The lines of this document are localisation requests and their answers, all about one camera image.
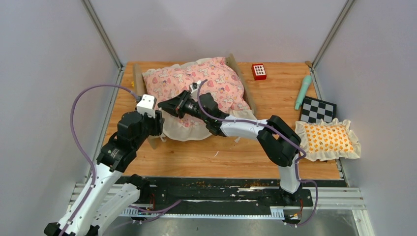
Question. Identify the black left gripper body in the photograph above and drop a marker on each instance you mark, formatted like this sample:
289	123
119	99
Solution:
151	126

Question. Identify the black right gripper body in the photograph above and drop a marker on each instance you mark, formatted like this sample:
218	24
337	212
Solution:
191	107

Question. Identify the wooden striped pet bed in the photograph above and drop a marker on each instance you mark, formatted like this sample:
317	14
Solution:
224	81

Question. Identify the orange duck print pillow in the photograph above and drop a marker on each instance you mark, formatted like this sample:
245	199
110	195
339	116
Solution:
328	141

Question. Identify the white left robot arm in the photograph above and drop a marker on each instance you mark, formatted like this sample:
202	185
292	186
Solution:
88	217

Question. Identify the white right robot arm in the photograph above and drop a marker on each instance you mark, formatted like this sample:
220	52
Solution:
277	139

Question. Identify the red white grid block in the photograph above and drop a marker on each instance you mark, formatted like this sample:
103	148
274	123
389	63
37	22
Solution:
258	71

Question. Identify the mint green massager wand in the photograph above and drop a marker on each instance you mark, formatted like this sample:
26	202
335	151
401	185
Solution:
303	90

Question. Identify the black and silver chessboard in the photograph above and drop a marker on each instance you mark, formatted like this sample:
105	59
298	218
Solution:
314	110

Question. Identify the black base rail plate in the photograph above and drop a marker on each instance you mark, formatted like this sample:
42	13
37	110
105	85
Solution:
221	196

